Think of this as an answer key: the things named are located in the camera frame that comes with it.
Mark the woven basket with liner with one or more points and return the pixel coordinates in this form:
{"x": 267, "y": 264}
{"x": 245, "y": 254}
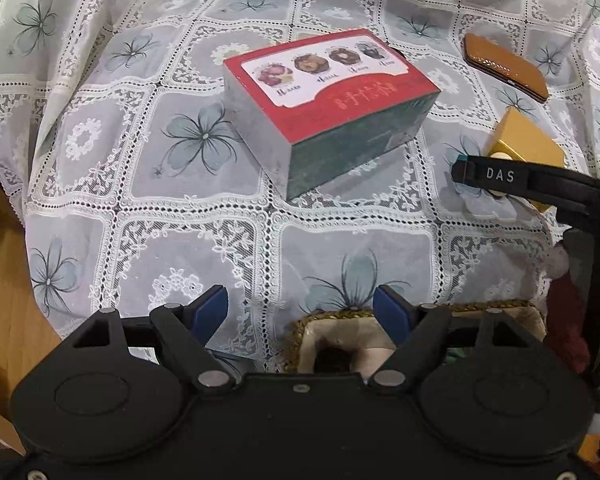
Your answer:
{"x": 358, "y": 337}

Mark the red green tea box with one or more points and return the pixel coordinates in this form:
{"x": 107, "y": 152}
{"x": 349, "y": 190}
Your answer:
{"x": 312, "y": 109}

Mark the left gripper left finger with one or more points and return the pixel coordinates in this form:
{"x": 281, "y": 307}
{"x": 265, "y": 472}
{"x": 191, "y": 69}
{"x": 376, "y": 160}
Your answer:
{"x": 183, "y": 333}

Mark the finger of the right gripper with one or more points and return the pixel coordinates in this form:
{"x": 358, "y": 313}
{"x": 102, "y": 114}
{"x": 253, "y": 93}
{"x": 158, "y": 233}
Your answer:
{"x": 575, "y": 196}

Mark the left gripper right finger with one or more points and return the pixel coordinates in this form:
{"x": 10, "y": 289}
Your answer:
{"x": 418, "y": 335}

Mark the floral lace sofa cover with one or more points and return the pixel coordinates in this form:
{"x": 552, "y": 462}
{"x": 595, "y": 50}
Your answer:
{"x": 135, "y": 191}

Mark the gold cardboard box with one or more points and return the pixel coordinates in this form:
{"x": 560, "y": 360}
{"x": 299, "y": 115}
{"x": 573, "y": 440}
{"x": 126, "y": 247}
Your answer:
{"x": 517, "y": 137}

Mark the dark red cloth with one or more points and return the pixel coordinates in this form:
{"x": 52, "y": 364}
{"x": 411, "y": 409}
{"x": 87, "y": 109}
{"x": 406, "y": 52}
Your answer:
{"x": 564, "y": 314}

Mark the brown leather case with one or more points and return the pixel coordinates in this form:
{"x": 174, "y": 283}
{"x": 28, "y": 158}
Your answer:
{"x": 505, "y": 66}

